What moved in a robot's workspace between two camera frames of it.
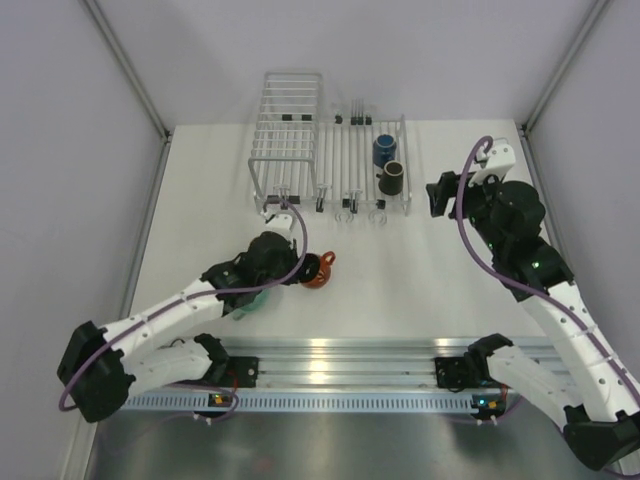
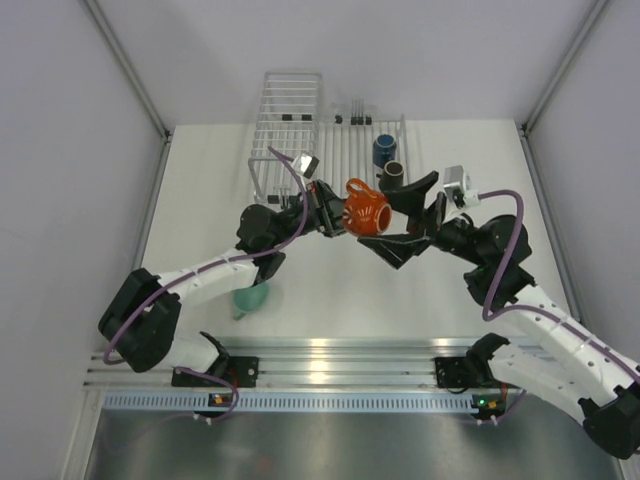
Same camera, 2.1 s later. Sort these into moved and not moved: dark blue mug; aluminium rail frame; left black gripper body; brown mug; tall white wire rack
Moved: left black gripper body
Not moved: tall white wire rack; dark blue mug; aluminium rail frame; brown mug
